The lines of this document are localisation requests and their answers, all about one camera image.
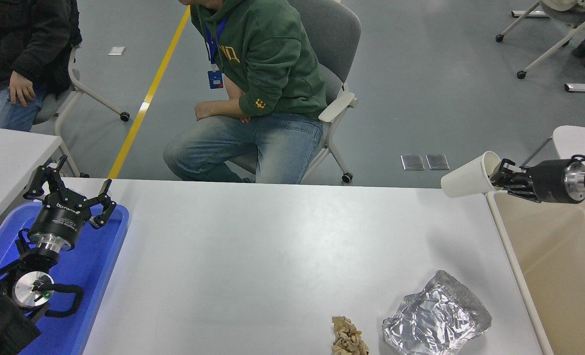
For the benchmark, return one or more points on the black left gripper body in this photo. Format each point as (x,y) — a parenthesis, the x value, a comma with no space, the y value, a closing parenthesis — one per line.
(58,219)

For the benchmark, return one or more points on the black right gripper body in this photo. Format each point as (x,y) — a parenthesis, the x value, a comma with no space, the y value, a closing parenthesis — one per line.
(549,181)

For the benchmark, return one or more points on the white paper cup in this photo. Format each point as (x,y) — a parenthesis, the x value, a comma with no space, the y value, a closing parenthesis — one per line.
(467,177)

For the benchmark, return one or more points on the person's right forearm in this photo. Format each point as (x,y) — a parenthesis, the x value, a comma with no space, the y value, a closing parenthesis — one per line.
(231,88)

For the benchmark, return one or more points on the person's left forearm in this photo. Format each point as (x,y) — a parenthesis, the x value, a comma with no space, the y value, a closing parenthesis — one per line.
(228,106)

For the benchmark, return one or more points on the person's left hand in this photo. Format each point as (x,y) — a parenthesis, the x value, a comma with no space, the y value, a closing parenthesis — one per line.
(203,111)
(22,88)

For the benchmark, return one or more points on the small white table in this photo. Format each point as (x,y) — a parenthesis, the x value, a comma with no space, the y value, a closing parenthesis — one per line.
(6,158)

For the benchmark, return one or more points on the white side table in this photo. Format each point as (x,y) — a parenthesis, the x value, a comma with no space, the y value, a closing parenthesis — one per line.
(573,134)

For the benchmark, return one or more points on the blue plastic tray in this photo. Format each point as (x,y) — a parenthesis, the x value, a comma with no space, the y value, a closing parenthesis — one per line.
(90,276)

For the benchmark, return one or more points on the metal floor plate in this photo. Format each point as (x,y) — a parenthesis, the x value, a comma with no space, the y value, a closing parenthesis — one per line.
(437,161)
(413,161)

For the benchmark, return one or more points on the large pale bin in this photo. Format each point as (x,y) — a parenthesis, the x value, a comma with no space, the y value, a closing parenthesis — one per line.
(568,276)

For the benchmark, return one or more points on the grey padded office chair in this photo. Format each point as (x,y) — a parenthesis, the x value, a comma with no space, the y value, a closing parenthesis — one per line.
(337,34)

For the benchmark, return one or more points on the crumpled tan paper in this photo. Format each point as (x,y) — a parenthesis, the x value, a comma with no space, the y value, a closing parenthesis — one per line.
(347,337)

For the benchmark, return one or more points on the grey seat white-frame chair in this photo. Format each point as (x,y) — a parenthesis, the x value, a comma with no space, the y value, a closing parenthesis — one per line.
(51,106)

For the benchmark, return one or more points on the white-frame wheeled chair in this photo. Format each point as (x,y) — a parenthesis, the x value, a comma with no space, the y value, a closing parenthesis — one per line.
(564,15)

